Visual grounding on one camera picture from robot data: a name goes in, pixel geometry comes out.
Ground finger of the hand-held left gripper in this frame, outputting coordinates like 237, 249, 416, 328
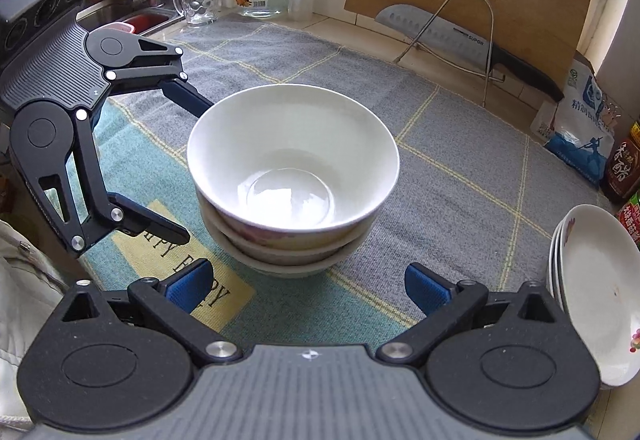
12, 108, 191, 259
106, 38, 217, 117

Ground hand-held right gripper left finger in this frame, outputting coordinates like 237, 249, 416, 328
60, 258, 244, 366

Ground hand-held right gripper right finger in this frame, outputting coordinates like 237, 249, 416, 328
376, 263, 556, 363

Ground white bowl large pink flowers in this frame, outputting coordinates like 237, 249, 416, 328
196, 190, 381, 255

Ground white bowl low pink pattern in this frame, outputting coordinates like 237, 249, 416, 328
186, 83, 401, 237

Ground stained white plate fruit print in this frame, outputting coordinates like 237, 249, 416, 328
558, 204, 640, 388

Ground steel sink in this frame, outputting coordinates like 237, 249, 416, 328
75, 0, 186, 38

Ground red basin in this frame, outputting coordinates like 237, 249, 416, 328
107, 14, 173, 35

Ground grey and blue checked towel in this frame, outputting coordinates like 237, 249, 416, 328
80, 17, 613, 336

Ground person's white garment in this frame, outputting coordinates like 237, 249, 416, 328
0, 220, 71, 426

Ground green-lidded sauce jar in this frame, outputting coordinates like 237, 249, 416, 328
616, 192, 640, 248

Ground blue and white salt bag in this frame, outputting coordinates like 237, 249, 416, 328
530, 50, 626, 191

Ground dark vinegar bottle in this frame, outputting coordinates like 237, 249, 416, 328
600, 121, 640, 205

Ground black-handled kitchen knife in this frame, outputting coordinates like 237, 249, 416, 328
375, 4, 566, 103

